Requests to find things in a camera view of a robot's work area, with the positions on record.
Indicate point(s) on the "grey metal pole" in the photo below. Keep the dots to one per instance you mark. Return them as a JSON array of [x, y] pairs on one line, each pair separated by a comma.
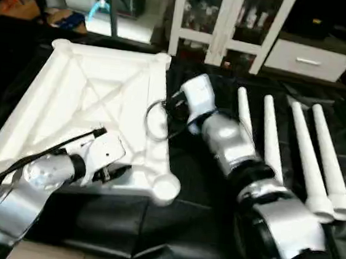
[[113, 6]]

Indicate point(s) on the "white glass-door cabinet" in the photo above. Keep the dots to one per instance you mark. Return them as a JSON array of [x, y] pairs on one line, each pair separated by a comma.
[[233, 24]]

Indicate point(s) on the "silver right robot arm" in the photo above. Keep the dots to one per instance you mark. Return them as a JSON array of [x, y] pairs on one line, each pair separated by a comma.
[[275, 220]]

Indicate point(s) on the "blue cardboard box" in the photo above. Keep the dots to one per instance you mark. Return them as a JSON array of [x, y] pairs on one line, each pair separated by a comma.
[[67, 20]]

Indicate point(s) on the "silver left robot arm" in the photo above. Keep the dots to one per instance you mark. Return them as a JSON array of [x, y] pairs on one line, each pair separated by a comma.
[[22, 206]]

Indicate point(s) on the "white plastic table leg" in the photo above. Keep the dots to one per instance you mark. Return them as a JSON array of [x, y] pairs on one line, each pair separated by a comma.
[[244, 112], [309, 162], [332, 171], [271, 134]]

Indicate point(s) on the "black work mat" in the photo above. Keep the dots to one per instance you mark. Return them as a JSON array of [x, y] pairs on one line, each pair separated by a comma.
[[187, 230]]

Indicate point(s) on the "white plastic table top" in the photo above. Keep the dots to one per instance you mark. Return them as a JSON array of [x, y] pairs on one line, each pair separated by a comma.
[[84, 95]]

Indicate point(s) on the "white low drawer unit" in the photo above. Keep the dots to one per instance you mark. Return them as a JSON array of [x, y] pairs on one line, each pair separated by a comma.
[[307, 60]]

